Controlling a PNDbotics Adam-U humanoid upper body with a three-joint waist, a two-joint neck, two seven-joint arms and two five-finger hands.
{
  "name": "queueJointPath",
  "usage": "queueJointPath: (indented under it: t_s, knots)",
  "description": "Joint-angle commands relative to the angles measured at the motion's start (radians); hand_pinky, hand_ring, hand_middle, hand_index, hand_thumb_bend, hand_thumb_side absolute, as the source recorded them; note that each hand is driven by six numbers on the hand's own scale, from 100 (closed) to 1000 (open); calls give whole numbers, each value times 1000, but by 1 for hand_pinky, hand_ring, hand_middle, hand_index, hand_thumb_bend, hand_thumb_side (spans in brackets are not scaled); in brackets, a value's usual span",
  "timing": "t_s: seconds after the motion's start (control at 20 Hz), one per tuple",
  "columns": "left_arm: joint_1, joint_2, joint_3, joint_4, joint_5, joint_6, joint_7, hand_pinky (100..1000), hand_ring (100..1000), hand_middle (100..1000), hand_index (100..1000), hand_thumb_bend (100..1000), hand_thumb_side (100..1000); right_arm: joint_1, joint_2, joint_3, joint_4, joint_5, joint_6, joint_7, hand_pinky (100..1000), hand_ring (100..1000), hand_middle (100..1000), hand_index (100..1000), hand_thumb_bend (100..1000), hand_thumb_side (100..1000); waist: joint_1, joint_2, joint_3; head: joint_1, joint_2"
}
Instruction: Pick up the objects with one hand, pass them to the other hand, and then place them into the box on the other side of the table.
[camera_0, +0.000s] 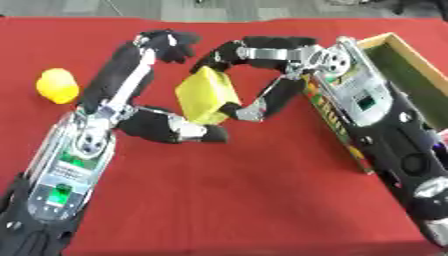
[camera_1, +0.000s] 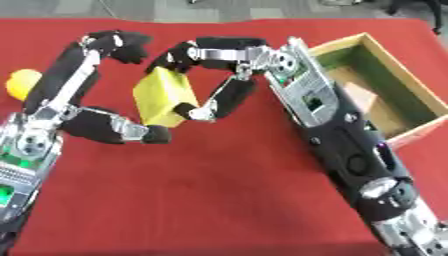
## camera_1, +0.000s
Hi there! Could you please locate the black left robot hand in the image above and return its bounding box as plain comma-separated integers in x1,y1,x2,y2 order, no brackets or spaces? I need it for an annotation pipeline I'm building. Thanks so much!
21,29,174,145

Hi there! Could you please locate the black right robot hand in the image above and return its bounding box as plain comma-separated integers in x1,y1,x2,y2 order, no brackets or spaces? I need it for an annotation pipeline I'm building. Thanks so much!
143,35,277,123

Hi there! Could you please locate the yellow rectangular block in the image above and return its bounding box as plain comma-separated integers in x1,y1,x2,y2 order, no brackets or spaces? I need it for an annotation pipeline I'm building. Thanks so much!
131,65,202,129

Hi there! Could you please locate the tan cardboard box green inside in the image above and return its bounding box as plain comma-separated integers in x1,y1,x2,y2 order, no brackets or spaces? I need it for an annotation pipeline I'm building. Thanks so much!
306,31,448,150

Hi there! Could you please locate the yellow round toy fruit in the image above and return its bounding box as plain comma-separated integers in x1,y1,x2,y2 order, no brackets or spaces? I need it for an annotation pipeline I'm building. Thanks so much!
3,68,44,102

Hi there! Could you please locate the tan wooden block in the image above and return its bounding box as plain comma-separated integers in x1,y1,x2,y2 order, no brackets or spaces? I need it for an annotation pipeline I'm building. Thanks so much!
341,81,410,136

